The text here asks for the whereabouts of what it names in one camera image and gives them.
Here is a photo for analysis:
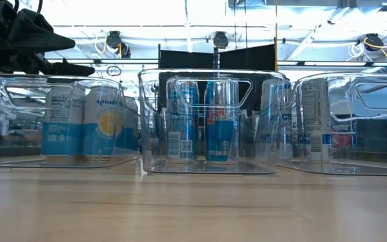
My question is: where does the black aluminium table frame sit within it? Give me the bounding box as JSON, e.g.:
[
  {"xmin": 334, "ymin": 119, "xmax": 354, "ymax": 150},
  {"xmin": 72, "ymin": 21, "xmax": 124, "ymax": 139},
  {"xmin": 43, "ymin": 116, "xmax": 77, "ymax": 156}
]
[{"xmin": 45, "ymin": 58, "xmax": 387, "ymax": 67}]

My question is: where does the blue white sparkling water can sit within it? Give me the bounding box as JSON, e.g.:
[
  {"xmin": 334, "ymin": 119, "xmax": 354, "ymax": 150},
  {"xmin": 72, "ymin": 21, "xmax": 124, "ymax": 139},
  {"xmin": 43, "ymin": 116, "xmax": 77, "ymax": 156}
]
[
  {"xmin": 41, "ymin": 85, "xmax": 87, "ymax": 166},
  {"xmin": 123, "ymin": 95, "xmax": 140, "ymax": 154},
  {"xmin": 81, "ymin": 85, "xmax": 130, "ymax": 166}
]

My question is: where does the black ceiling cord reel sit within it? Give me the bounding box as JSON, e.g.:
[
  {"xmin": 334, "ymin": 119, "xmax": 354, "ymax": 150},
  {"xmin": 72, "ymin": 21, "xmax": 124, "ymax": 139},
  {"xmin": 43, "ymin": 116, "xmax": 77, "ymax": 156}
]
[
  {"xmin": 105, "ymin": 30, "xmax": 132, "ymax": 60},
  {"xmin": 363, "ymin": 32, "xmax": 385, "ymax": 52},
  {"xmin": 212, "ymin": 30, "xmax": 230, "ymax": 50}
]

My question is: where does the slim blue silver energy can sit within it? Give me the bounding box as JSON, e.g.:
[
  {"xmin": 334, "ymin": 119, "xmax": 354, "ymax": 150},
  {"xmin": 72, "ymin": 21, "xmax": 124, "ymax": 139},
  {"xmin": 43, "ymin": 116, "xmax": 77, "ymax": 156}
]
[
  {"xmin": 165, "ymin": 78, "xmax": 200, "ymax": 164},
  {"xmin": 204, "ymin": 79, "xmax": 241, "ymax": 165}
]

